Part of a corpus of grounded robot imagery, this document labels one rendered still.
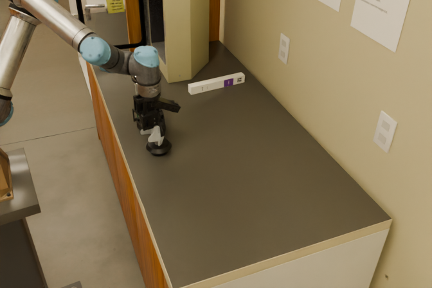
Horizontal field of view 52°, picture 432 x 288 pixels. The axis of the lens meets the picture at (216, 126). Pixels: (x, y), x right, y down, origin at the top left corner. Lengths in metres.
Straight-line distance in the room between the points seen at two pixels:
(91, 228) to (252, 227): 1.49
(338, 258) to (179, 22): 1.12
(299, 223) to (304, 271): 0.14
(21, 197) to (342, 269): 1.04
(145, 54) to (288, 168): 0.62
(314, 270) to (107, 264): 1.34
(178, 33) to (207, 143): 0.54
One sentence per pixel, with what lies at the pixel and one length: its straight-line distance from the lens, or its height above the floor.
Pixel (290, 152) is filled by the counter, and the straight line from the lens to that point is 1.64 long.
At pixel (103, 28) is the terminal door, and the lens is 2.21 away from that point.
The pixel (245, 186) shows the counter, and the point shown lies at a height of 0.94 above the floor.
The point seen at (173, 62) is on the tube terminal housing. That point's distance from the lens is 1.99.
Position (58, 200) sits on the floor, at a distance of 2.90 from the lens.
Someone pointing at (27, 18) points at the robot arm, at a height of 1.38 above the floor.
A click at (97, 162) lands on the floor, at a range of 3.11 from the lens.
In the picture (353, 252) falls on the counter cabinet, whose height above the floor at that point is 0.84.
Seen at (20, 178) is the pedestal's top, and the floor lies 0.94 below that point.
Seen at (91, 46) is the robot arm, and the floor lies 1.40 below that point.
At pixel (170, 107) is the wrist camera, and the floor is 1.12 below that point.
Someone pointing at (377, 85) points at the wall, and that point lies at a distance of 1.43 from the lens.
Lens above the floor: 1.93
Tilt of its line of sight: 35 degrees down
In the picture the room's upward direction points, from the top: 1 degrees clockwise
